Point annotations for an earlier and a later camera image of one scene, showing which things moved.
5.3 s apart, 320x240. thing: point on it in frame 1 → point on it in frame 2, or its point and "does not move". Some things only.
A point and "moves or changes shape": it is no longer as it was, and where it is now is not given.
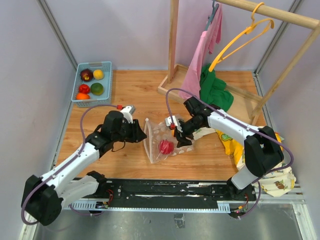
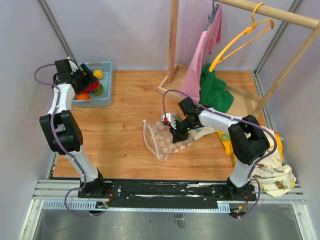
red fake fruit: x=166 y=147 → x=92 y=86
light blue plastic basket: x=102 y=100 does not move
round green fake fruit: x=97 y=89 does not move
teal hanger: x=214 y=9 does not move
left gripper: x=137 y=134 → x=89 y=77
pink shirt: x=209 y=37 does not move
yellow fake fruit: x=98 y=74 does not move
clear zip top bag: x=160 y=142 moves or changes shape
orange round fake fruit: x=82 y=96 does not move
